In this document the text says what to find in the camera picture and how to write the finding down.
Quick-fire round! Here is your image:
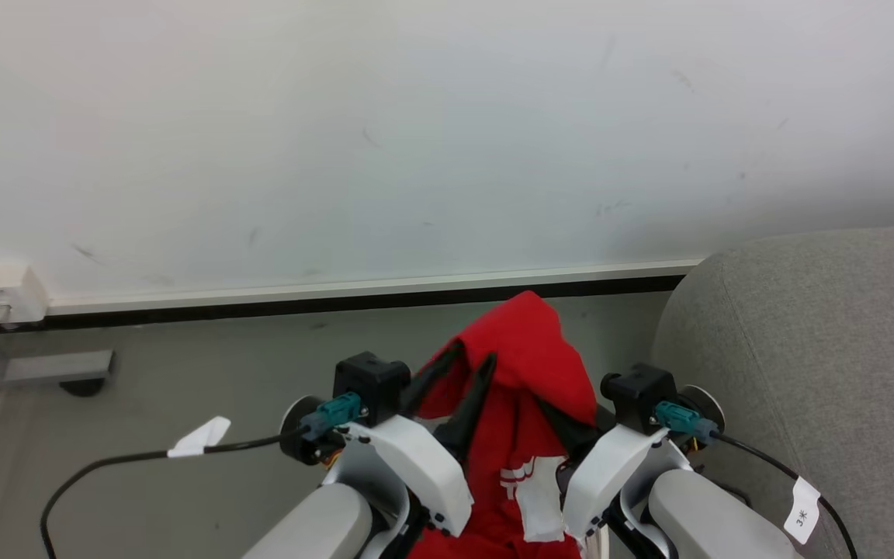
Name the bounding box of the grey metal furniture foot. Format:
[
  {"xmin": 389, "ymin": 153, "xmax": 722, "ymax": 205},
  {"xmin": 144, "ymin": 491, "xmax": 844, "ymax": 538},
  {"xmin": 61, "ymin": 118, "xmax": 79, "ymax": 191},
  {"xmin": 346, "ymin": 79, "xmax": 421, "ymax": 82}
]
[{"xmin": 0, "ymin": 289, "xmax": 116, "ymax": 398}]

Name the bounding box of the grey fabric sofa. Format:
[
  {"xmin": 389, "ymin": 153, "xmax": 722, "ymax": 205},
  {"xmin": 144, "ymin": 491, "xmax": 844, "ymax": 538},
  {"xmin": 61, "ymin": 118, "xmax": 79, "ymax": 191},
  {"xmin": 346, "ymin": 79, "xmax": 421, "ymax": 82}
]
[{"xmin": 650, "ymin": 225, "xmax": 894, "ymax": 559}]

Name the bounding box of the red garment with white label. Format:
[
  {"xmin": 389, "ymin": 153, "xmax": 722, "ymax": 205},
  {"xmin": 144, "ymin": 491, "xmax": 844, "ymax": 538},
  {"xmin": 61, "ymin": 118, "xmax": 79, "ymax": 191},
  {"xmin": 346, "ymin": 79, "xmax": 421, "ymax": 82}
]
[{"xmin": 408, "ymin": 290, "xmax": 599, "ymax": 559}]

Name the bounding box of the white black baseboard strip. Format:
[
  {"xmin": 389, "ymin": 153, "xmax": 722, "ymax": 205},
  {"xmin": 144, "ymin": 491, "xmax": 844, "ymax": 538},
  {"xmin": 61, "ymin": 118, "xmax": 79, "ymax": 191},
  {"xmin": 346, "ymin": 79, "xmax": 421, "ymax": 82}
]
[{"xmin": 0, "ymin": 259, "xmax": 705, "ymax": 333}]

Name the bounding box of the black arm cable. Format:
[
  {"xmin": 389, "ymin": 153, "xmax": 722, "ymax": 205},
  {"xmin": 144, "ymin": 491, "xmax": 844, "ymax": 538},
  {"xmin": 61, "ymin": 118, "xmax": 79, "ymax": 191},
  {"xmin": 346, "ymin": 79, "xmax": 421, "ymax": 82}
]
[
  {"xmin": 40, "ymin": 391, "xmax": 363, "ymax": 559},
  {"xmin": 654, "ymin": 401, "xmax": 860, "ymax": 559}
]

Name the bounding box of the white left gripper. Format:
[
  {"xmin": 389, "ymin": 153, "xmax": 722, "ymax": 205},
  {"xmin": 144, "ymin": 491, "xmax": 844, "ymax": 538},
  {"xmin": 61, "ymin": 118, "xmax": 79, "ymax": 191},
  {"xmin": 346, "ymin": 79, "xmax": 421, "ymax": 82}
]
[{"xmin": 336, "ymin": 340, "xmax": 498, "ymax": 538}]

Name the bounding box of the white printed cable tag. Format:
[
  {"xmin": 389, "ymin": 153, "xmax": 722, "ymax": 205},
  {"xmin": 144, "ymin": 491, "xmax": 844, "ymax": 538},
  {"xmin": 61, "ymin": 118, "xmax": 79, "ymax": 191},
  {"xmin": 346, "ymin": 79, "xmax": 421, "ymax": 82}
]
[{"xmin": 784, "ymin": 476, "xmax": 823, "ymax": 545}]

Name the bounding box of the white wall socket box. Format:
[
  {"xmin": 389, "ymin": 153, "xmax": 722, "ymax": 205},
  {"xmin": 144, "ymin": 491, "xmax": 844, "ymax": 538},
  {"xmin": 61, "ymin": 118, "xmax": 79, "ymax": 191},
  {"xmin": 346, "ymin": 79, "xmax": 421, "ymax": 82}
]
[{"xmin": 0, "ymin": 264, "xmax": 49, "ymax": 325}]

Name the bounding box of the white blank cable tag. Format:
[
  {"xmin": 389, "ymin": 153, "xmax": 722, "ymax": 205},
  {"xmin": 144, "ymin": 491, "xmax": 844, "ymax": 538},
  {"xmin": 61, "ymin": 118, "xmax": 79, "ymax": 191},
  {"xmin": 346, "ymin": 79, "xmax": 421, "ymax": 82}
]
[{"xmin": 167, "ymin": 416, "xmax": 232, "ymax": 459}]

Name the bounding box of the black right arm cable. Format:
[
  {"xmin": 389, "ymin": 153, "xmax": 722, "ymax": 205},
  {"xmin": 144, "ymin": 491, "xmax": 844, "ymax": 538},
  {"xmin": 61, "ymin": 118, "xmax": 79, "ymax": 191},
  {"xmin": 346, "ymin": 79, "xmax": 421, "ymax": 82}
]
[{"xmin": 654, "ymin": 401, "xmax": 860, "ymax": 559}]

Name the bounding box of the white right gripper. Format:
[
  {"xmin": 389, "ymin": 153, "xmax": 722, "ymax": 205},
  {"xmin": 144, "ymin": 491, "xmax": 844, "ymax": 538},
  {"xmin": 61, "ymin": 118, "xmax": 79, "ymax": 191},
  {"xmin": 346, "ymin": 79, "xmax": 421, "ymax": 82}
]
[{"xmin": 535, "ymin": 396, "xmax": 671, "ymax": 540}]

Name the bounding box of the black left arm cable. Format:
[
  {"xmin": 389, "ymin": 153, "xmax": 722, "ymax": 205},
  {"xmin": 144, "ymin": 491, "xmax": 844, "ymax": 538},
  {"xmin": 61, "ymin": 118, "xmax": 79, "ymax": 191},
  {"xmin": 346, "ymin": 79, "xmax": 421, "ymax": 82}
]
[{"xmin": 40, "ymin": 391, "xmax": 363, "ymax": 559}]

